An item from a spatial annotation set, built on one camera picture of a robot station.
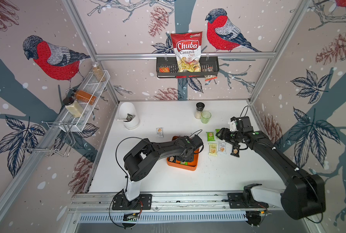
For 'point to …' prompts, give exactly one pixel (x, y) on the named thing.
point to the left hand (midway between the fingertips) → (189, 156)
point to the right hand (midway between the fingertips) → (219, 134)
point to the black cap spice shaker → (199, 108)
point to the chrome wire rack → (54, 137)
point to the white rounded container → (127, 113)
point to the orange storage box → (185, 165)
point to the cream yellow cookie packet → (213, 149)
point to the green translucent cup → (205, 116)
